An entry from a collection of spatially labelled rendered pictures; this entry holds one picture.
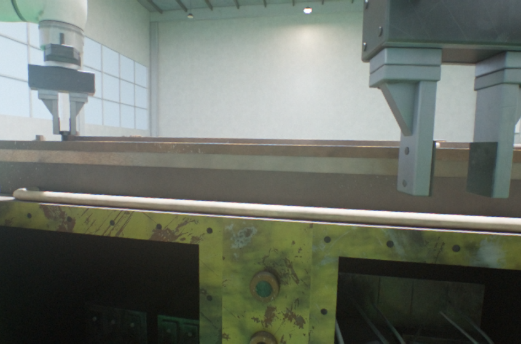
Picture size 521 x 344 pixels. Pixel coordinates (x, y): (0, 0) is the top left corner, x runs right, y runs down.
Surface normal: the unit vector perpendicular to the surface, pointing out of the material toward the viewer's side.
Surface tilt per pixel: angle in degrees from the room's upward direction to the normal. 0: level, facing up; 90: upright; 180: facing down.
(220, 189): 90
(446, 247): 90
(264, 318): 90
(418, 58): 90
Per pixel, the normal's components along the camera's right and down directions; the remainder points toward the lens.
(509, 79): -0.02, 0.09
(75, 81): 0.57, 0.08
